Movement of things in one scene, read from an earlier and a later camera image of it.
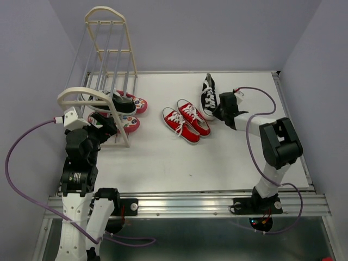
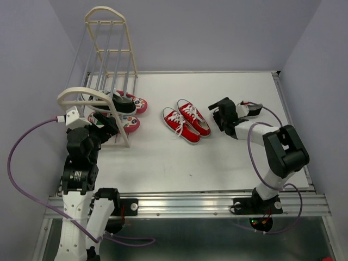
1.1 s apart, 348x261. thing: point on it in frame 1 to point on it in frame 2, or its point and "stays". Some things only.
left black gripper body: (101, 134) stays
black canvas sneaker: (123, 104) stays
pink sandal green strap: (141, 104) stays
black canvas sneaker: (209, 100) to (245, 111)
